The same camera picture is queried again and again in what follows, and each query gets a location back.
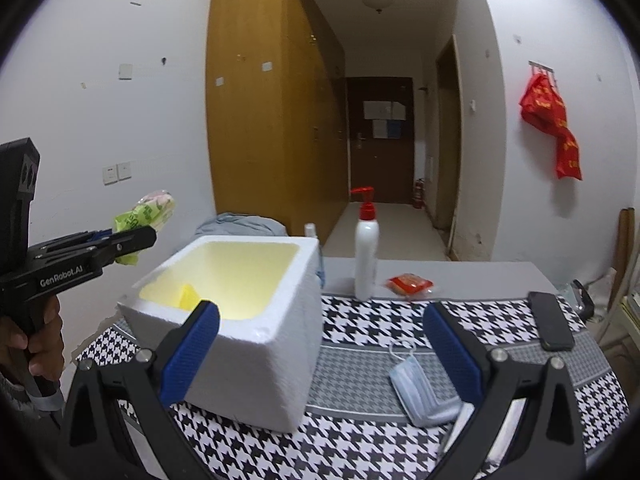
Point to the person's left hand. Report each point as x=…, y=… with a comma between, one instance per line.
x=46, y=346

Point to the dark brown door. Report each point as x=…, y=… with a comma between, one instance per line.
x=382, y=136

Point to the small clear spray bottle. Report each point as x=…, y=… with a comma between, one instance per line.
x=311, y=231

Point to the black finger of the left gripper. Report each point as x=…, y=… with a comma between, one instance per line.
x=124, y=247

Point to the houndstooth table cloth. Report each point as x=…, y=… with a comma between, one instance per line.
x=382, y=406

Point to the side wooden door frame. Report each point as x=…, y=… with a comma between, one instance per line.
x=449, y=143

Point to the red hanging bag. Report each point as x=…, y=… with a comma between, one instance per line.
x=543, y=108

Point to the white pump bottle red top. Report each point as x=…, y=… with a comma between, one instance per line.
x=367, y=234

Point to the blue face mask stack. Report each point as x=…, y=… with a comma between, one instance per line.
x=416, y=395

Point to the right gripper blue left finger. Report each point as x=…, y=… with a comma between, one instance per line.
x=183, y=350

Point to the ceiling lamp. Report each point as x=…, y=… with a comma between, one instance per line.
x=378, y=5

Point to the red fire extinguisher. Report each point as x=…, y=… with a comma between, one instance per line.
x=418, y=194

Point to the yellow sponge sheet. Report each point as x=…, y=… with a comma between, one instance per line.
x=182, y=295

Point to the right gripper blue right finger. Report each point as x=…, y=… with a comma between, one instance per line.
x=459, y=351

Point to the wooden wardrobe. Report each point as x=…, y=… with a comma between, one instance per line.
x=276, y=112

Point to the grey blue cloth pile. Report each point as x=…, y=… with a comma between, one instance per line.
x=241, y=225

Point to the red snack packet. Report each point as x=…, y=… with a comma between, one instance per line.
x=410, y=286

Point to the black smartphone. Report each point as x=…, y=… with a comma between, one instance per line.
x=553, y=330

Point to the green snack packet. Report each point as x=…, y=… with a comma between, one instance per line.
x=154, y=210

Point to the white styrofoam box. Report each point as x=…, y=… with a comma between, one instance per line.
x=261, y=364

